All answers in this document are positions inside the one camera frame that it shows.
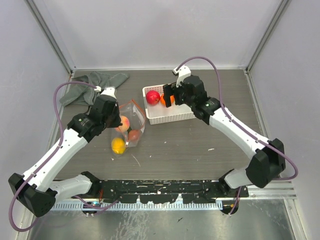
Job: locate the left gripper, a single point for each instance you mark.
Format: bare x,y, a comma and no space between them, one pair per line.
117,121

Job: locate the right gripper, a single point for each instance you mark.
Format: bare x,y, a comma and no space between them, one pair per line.
169,90

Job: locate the pink peach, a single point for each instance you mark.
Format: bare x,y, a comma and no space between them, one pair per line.
125,124

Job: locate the clear zip top bag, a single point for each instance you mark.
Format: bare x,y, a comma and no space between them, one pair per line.
137,120

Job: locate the brown passion fruit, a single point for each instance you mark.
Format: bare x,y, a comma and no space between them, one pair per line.
134,135

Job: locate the yellow lemon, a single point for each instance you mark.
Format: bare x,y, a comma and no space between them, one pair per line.
118,145

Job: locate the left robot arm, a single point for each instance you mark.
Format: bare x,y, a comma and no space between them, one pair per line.
75,137

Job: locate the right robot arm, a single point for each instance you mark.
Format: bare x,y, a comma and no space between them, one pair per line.
266,156

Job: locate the orange fruit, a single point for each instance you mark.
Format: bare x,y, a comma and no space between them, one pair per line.
162,100

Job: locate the red apple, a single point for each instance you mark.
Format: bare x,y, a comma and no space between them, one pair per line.
152,97

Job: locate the white plastic basket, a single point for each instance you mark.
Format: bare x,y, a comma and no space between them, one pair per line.
159,114

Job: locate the grey cloth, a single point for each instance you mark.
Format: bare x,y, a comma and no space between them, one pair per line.
79,94

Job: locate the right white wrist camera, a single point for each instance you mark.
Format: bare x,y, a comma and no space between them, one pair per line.
182,73

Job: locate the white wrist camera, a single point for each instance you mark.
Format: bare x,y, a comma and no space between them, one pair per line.
182,73
108,91

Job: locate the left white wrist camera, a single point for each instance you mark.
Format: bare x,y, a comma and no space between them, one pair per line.
108,91

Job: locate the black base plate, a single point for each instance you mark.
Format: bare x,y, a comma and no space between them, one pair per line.
159,191

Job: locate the grey cable duct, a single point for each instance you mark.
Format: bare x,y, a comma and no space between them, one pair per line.
76,205

